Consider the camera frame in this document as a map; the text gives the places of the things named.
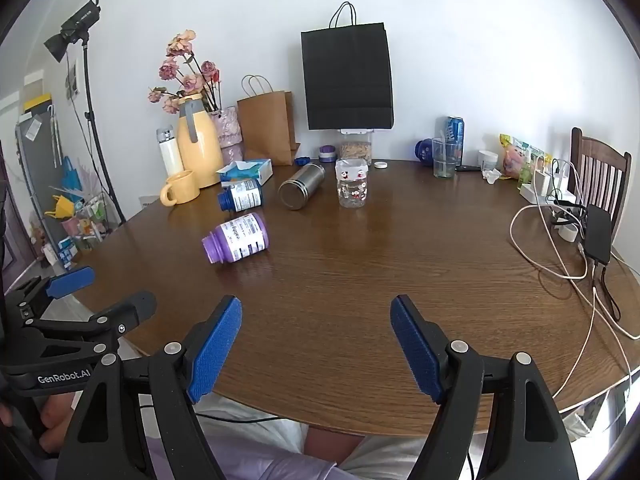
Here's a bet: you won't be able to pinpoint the pink vase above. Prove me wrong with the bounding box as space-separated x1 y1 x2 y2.
207 106 246 163

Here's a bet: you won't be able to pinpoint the grey cabinet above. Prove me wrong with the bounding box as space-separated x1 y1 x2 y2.
15 107 71 261

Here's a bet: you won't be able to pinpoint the brown paper bag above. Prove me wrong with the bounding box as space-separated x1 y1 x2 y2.
236 75 301 166

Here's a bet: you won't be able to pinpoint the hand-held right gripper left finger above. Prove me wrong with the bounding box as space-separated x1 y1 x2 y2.
55 295 244 480

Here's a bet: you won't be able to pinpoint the yellow thermos jug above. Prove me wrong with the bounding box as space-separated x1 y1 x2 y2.
176 92 225 189

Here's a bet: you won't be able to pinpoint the black paper bag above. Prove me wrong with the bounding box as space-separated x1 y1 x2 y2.
301 2 396 131

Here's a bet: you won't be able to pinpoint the white power strip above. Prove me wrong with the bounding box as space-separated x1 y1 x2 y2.
519 185 576 207

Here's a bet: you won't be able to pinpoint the tissue box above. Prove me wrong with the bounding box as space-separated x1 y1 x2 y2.
216 158 274 184

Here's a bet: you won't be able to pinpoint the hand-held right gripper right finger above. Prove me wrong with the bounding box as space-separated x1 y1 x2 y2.
390 294 581 480

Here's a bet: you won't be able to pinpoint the blue supplement bottle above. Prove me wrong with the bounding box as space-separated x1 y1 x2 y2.
217 178 264 212

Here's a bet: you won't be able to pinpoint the black power bank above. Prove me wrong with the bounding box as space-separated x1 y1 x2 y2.
582 204 613 266

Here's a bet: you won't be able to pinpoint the white cable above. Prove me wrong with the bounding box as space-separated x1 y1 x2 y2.
509 159 640 417

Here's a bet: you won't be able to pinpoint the black studio light on stand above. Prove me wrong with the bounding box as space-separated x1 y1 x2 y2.
44 0 127 226

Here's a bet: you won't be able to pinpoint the green snack packet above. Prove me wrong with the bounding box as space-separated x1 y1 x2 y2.
517 146 552 188

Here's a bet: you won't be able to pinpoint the clear glass cup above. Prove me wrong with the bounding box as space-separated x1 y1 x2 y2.
431 138 460 180

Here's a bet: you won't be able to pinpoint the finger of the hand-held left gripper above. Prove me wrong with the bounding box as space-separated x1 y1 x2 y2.
4 266 96 322
22 290 158 357

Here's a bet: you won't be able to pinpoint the clear cereal container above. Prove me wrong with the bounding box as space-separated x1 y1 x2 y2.
340 129 374 165

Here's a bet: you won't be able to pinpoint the black cable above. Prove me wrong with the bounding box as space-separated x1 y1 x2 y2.
592 262 624 322

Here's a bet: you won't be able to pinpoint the purple supplement bottle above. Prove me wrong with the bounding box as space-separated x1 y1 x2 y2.
202 212 269 265

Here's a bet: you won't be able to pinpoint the wooden chair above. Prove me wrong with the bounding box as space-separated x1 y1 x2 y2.
570 127 632 235

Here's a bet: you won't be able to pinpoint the person's left hand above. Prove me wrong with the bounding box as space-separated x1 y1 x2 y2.
39 392 79 457

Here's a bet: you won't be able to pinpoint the white charger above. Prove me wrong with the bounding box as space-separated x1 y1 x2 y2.
533 159 571 194

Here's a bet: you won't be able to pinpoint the blue drink can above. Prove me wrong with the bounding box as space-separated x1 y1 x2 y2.
446 116 466 167

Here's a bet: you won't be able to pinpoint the white thermos bottle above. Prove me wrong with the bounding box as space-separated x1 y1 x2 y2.
155 127 184 178

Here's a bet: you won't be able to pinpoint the stainless steel cup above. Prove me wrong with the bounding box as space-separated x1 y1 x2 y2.
277 162 326 211

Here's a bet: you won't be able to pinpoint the yellow mug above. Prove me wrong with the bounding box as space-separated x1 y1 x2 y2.
159 170 201 206

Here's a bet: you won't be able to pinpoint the dried pink flowers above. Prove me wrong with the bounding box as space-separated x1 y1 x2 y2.
147 30 222 115

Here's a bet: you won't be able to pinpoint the colourful snack packet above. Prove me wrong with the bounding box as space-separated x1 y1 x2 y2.
499 133 533 179

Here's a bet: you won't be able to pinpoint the clear printed jar white lid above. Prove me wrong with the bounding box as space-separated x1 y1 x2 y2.
335 158 369 209

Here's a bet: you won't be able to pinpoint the cluttered wire rack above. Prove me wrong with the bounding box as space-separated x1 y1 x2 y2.
44 180 122 267

